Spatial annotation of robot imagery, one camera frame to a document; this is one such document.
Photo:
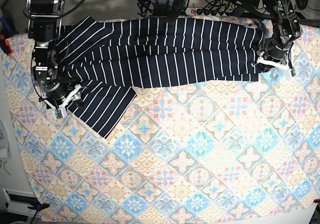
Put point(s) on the orange clamp lower right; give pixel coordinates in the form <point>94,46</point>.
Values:
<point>316,201</point>

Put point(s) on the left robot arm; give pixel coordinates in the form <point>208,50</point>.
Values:
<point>285,25</point>

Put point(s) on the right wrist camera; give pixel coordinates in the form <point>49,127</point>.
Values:
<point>60,113</point>

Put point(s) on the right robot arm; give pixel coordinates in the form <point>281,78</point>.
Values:
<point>44,27</point>

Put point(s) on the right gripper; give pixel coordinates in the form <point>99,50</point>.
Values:
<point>59,94</point>

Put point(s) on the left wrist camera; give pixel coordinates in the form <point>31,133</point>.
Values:
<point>292,69</point>

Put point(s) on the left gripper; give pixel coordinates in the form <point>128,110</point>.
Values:
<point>273,54</point>

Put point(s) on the patterned pastel tablecloth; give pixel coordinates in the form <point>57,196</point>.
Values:
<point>201,153</point>

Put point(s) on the white black tray lower left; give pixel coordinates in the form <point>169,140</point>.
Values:
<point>18,202</point>

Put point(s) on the orange black clamp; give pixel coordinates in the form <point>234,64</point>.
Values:
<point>5,46</point>
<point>38,206</point>

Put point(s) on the white power strip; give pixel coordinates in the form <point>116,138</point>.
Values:
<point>210,12</point>

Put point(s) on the black remote control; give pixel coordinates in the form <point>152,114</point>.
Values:
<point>176,9</point>

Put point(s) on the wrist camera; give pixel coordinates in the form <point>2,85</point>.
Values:
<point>292,69</point>
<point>60,113</point>

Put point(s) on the navy white striped T-shirt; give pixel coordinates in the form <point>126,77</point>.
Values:
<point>114,58</point>

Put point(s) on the orange black clamp upper left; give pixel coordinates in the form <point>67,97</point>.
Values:
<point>5,46</point>

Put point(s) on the orange black clamp lower left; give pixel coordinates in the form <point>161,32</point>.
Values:
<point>38,206</point>

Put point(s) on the white box at left edge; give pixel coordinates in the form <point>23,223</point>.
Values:
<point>5,153</point>

